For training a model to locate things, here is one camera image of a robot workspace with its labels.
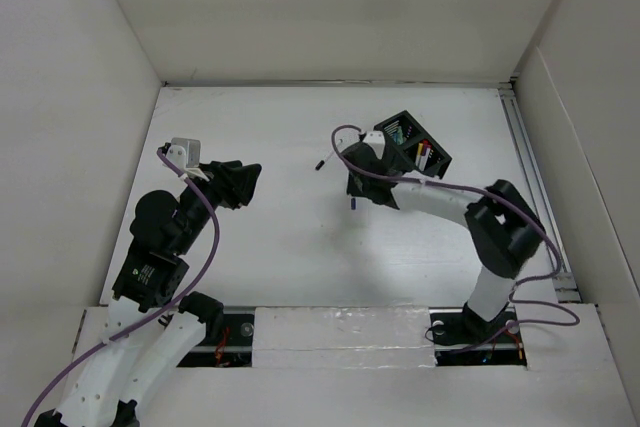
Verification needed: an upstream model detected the red and purple marker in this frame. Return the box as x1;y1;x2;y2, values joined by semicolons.
418;148;432;171

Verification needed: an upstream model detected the black-capped white marker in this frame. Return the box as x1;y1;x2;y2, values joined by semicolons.
314;151;335;171

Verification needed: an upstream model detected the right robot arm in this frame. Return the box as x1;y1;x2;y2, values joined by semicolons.
342;141;544;338

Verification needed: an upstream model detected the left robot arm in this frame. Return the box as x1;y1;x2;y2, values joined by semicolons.
23;160;262;426

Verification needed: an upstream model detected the black two-compartment organizer box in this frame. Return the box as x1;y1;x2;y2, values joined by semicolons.
374;110;452;179

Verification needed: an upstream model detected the white foam block front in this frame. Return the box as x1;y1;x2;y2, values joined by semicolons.
252;306;435;370

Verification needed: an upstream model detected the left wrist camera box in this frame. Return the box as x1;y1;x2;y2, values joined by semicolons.
156;137;209;181

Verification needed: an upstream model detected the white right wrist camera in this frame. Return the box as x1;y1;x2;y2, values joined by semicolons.
362;130;386;160

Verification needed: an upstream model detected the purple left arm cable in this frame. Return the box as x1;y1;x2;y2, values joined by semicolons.
22;144;221;427

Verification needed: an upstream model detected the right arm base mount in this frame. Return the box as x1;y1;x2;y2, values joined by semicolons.
424;310;527;367

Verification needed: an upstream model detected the aluminium rail right edge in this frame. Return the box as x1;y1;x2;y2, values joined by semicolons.
498;83;582;304

